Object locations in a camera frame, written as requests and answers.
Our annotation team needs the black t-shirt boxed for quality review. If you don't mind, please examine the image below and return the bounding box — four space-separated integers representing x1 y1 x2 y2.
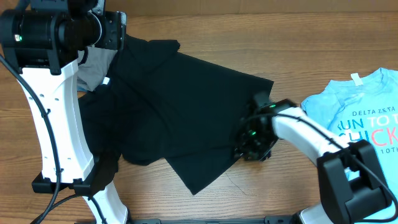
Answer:
78 36 273 194

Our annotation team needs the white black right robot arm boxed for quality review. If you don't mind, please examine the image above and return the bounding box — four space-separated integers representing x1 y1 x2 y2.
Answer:
234 92 397 223

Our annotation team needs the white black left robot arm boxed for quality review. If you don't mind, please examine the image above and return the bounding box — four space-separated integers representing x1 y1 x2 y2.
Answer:
1 0 132 223

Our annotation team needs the folded grey shirt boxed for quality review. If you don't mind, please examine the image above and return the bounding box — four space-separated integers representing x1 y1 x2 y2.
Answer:
76 47 118 91

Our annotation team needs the light blue printed t-shirt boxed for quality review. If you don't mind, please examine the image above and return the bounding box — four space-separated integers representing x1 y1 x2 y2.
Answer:
300 67 398 224

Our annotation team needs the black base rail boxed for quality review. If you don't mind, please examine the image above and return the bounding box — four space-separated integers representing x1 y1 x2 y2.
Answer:
74 215 296 224

